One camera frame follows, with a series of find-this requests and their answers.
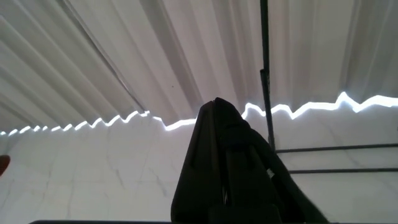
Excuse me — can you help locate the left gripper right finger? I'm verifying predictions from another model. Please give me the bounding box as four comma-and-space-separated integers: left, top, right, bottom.
219, 142, 282, 208

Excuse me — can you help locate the black clothes rack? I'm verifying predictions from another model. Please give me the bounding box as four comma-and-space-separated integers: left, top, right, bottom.
259, 0, 398, 174

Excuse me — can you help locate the white curtain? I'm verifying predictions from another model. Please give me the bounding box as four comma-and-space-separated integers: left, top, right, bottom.
0, 0, 398, 137

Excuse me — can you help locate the black T-shirt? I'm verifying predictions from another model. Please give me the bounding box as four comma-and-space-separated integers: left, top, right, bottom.
213, 97, 329, 224

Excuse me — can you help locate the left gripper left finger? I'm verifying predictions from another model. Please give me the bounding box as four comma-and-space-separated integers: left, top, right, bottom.
170, 99, 225, 223

